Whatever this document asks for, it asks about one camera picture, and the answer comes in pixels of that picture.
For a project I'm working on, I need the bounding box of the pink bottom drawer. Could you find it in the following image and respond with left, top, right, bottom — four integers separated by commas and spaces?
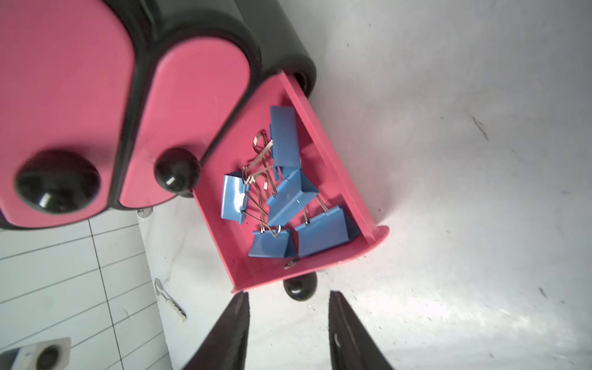
194, 72, 389, 293

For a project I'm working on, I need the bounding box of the black drawer cabinet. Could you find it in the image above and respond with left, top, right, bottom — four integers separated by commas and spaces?
1, 1, 317, 230

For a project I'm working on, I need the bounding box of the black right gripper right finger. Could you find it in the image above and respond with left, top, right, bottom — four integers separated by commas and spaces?
328, 291, 393, 370

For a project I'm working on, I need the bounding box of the pink drawer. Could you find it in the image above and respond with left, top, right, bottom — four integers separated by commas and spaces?
194, 72, 389, 293
120, 37, 251, 208
1, 1, 135, 228

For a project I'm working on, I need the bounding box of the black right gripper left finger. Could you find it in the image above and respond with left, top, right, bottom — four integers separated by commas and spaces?
183, 292, 250, 370

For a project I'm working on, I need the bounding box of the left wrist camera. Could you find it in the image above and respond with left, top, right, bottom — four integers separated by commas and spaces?
1, 338, 71, 370

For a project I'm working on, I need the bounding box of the small fork white handle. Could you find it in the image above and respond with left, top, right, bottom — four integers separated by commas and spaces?
154, 278, 187, 322

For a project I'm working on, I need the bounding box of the pink top drawer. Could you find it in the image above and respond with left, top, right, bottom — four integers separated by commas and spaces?
1, 1, 135, 228

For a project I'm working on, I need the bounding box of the blue binder clip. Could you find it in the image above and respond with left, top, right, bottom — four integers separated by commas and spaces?
220, 172, 278, 232
247, 184, 298, 259
267, 106, 302, 181
266, 170, 319, 227
295, 195, 361, 257

